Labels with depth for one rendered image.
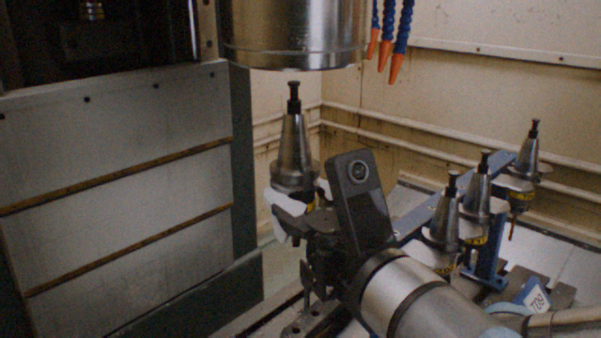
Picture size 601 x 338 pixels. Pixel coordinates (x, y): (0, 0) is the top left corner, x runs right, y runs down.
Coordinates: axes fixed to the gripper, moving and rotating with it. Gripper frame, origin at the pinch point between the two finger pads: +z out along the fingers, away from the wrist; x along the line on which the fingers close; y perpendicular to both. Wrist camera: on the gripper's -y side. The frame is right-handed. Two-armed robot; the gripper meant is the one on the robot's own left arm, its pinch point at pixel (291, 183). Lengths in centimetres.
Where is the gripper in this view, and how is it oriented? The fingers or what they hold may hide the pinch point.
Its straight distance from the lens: 58.7
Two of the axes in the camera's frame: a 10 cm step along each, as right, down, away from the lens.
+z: -4.7, -3.7, 8.0
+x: 8.8, -2.0, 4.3
